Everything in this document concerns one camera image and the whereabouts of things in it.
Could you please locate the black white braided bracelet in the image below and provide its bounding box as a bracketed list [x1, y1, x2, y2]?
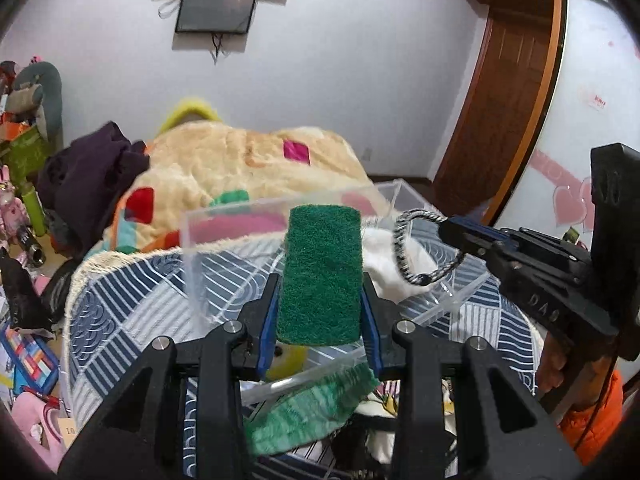
[392, 207, 467, 287]

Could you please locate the green striped cloth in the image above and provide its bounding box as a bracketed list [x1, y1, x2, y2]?
[244, 363, 378, 456]

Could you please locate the clear plastic storage box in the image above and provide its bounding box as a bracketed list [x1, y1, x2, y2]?
[180, 180, 489, 405]

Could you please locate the green scouring pad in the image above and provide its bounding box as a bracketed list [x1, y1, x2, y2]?
[277, 205, 362, 347]

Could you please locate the right hand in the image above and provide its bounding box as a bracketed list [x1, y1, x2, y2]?
[536, 333, 566, 396]

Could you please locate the yellow round plush toy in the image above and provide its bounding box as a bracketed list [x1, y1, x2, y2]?
[265, 341, 308, 382]

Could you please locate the blue white patterned bedspread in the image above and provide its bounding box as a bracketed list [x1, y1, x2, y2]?
[62, 224, 544, 480]

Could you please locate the beige plush blanket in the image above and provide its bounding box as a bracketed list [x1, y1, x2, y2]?
[90, 120, 371, 255]

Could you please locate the white wardrobe sliding door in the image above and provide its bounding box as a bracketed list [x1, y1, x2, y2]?
[497, 0, 639, 245]

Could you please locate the brown wooden door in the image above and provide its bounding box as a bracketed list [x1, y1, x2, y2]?
[434, 11, 551, 214]

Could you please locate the colourful block box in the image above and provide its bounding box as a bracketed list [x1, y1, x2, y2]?
[1, 322, 58, 394]

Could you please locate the pink plush toy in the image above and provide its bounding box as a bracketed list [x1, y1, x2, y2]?
[11, 392, 66, 472]

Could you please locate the dark purple clothing pile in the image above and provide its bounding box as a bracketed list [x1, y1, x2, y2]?
[36, 122, 150, 259]

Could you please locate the pink rabbit toy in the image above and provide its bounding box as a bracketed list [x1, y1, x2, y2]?
[0, 165, 30, 249]

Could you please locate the green cardboard box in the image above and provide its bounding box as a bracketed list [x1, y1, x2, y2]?
[1, 126, 55, 185]

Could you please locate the grey green dinosaur plush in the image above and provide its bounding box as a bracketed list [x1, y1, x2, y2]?
[6, 61, 63, 142]

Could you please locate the yellow plush ring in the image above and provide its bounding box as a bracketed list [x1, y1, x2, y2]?
[158, 96, 224, 134]

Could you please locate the small wall monitor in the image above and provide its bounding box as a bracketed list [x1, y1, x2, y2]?
[175, 0, 257, 36]

